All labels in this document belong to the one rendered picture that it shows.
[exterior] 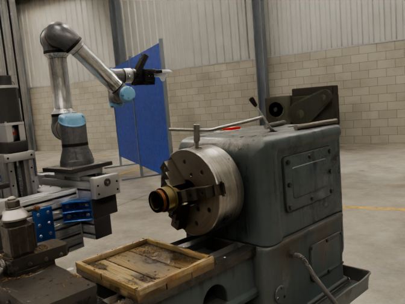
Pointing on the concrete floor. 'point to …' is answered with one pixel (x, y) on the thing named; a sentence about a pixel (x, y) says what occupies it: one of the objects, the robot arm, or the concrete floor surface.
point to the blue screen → (145, 119)
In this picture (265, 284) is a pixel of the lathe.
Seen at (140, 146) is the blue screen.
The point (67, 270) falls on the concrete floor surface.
